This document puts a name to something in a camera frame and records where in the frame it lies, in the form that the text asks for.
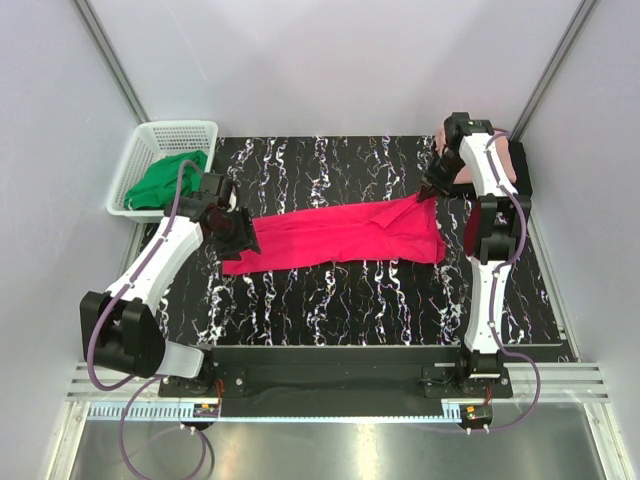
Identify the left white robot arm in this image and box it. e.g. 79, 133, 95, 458
79, 173, 260, 396

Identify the folded pink t-shirt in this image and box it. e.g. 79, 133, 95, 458
435, 125, 517, 186

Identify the white plastic basket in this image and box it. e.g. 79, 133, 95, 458
106, 120, 219, 223

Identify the black marble table mat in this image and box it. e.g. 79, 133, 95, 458
102, 135, 576, 347

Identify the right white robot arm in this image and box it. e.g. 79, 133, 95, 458
418, 112, 531, 398

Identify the red t-shirt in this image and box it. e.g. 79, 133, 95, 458
222, 195, 446, 276

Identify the folded black t-shirt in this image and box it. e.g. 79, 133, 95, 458
449, 139, 533, 199

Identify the green t-shirt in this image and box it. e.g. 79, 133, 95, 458
124, 150, 207, 210

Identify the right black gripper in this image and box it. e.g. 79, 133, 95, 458
416, 151, 465, 204

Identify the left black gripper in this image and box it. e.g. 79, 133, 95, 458
210, 206, 261, 261

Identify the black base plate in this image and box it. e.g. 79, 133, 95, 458
159, 346, 513, 421

